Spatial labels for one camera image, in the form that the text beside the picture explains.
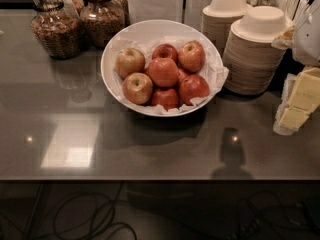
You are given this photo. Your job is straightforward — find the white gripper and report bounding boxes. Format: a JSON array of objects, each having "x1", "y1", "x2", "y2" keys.
[{"x1": 271, "y1": 0, "x2": 320, "y2": 136}]

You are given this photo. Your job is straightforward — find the red apple front right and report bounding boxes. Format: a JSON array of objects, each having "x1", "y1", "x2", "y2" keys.
[{"x1": 178, "y1": 74, "x2": 210, "y2": 105}]

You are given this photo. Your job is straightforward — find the red apple back right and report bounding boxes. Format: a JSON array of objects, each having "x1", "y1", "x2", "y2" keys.
[{"x1": 178, "y1": 40, "x2": 206, "y2": 73}]

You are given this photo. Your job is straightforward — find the small hidden red apple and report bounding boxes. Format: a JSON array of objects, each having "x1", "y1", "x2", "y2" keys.
[{"x1": 178, "y1": 68, "x2": 190, "y2": 81}]

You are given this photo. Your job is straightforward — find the red apple front centre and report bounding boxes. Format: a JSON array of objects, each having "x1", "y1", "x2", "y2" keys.
[{"x1": 150, "y1": 88, "x2": 180, "y2": 110}]

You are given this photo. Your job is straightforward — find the red apple back centre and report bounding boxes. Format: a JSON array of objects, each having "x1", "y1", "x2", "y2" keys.
[{"x1": 152, "y1": 43, "x2": 178, "y2": 62}]

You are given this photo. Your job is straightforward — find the white bowl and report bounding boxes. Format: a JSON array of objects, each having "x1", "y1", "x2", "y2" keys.
[{"x1": 100, "y1": 19, "x2": 225, "y2": 118}]

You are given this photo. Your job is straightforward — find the yellow-red apple front left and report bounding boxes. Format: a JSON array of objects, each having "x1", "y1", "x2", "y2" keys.
[{"x1": 122, "y1": 73, "x2": 153, "y2": 105}]

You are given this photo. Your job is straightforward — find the yellow-red apple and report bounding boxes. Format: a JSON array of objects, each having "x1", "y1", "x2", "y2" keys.
[
  {"x1": 122, "y1": 73, "x2": 153, "y2": 105},
  {"x1": 115, "y1": 48, "x2": 145, "y2": 79}
]

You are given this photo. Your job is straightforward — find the yellow-red apple back left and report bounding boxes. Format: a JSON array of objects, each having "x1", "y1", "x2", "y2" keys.
[{"x1": 115, "y1": 48, "x2": 145, "y2": 79}]

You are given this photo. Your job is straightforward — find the front stack paper bowls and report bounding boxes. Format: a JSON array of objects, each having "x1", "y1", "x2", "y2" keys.
[{"x1": 222, "y1": 6, "x2": 289, "y2": 95}]

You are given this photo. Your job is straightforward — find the stack paper bowls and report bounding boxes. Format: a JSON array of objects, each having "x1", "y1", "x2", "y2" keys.
[
  {"x1": 222, "y1": 6, "x2": 289, "y2": 95},
  {"x1": 201, "y1": 0, "x2": 251, "y2": 55}
]

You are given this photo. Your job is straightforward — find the white paper liner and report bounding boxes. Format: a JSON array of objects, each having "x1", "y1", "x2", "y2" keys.
[{"x1": 101, "y1": 36, "x2": 229, "y2": 117}]

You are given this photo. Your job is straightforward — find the rear stack paper bowls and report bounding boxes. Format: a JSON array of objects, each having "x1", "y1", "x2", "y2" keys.
[{"x1": 201, "y1": 0, "x2": 251, "y2": 55}]

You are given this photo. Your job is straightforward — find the right glass granola jar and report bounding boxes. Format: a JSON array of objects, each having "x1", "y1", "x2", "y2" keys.
[{"x1": 80, "y1": 0, "x2": 125, "y2": 49}]

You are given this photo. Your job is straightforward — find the glass granola jar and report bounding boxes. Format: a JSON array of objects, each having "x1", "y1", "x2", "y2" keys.
[
  {"x1": 80, "y1": 0, "x2": 125, "y2": 49},
  {"x1": 30, "y1": 0, "x2": 81, "y2": 59}
]

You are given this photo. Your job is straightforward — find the left glass granola jar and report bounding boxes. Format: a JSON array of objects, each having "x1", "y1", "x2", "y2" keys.
[{"x1": 30, "y1": 0, "x2": 81, "y2": 59}]

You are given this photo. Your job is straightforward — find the black cable under table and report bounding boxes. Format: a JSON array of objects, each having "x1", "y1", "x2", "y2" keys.
[{"x1": 0, "y1": 181, "x2": 138, "y2": 240}]

